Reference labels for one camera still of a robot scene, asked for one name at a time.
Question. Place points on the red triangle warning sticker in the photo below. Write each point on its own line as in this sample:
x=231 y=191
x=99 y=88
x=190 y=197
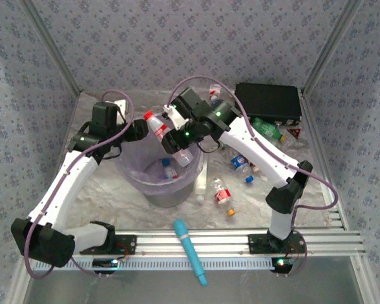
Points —
x=294 y=133

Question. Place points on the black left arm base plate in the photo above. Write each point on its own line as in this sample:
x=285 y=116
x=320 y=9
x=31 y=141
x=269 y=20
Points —
x=126 y=245

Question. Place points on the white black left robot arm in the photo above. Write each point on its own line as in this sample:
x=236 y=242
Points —
x=63 y=193

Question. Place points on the pepsi label bottle blue cap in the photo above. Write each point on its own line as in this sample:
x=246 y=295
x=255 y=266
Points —
x=239 y=162

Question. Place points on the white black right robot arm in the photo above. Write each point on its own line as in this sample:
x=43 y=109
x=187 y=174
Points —
x=259 y=152

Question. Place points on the clear bottle red cap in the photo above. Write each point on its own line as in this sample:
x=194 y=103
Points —
x=155 y=125

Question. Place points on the teal marker pen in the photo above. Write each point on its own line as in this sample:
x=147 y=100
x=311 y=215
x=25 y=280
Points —
x=188 y=247

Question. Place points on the aluminium side rail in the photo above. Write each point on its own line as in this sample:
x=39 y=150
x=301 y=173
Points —
x=326 y=177

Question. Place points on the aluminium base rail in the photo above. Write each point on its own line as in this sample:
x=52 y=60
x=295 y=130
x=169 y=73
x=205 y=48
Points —
x=209 y=242

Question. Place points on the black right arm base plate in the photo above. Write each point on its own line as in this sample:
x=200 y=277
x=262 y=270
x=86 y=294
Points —
x=258 y=244

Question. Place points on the small bottle blue cap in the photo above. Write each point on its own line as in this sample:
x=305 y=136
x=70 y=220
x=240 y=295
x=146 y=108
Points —
x=170 y=171

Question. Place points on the red label bottle orange cap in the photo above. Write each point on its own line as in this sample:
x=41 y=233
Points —
x=222 y=194

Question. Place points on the aluminium frame post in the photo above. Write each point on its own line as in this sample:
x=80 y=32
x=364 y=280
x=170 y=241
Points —
x=332 y=47
x=50 y=47

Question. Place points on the green plastic bottle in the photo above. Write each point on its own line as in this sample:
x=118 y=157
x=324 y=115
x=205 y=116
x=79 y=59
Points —
x=266 y=128

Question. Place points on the black hard case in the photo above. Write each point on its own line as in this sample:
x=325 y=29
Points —
x=266 y=99

